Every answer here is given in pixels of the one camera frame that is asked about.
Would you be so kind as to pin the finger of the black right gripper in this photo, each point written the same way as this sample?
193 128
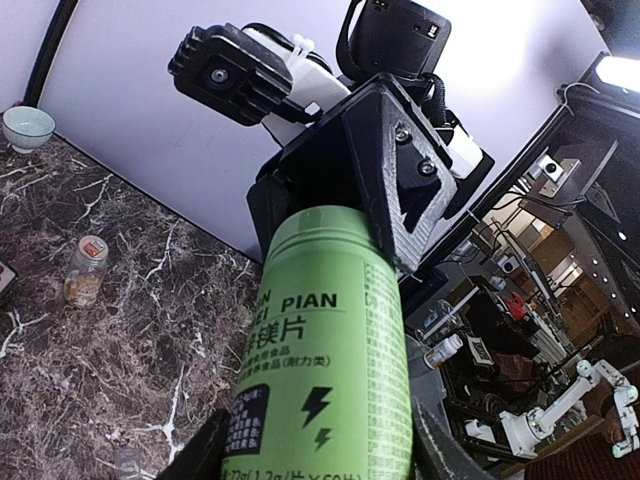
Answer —
270 202
401 166

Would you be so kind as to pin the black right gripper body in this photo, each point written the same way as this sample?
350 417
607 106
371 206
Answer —
317 164

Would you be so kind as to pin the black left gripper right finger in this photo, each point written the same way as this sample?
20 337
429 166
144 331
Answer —
435 452

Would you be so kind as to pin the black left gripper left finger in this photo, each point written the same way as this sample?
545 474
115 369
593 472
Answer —
202 456

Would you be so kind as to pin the green labelled supplement bottle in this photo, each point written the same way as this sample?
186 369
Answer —
323 391

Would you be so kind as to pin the clear pill bottle green label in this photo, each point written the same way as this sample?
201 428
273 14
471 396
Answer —
86 271

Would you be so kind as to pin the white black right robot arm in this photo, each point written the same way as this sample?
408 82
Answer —
402 38

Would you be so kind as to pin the orange white pill bottle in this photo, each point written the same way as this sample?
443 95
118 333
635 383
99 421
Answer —
443 351

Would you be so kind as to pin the small white-green ceramic bowl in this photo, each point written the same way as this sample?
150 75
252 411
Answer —
27 128

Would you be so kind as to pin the square floral ceramic plate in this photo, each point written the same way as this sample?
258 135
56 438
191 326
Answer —
8 278

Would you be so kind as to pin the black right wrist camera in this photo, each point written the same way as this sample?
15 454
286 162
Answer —
226 70

